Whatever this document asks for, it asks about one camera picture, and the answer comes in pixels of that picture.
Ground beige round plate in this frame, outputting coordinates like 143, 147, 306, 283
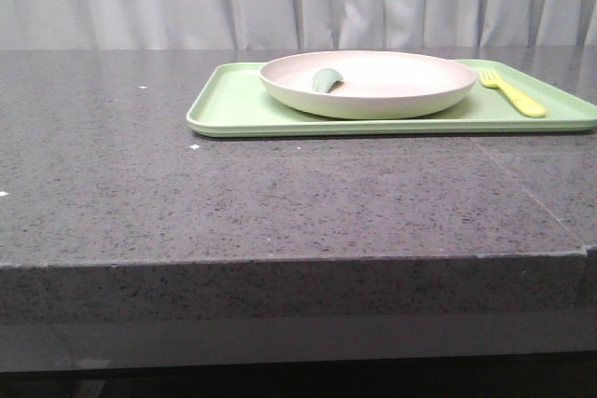
259, 50, 478, 119

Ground yellow plastic fork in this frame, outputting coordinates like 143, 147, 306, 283
479, 69, 548, 118

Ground green utensil on plate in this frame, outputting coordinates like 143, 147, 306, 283
312, 67, 343, 93

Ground light green plastic tray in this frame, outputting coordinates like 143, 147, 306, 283
187, 59, 596, 138

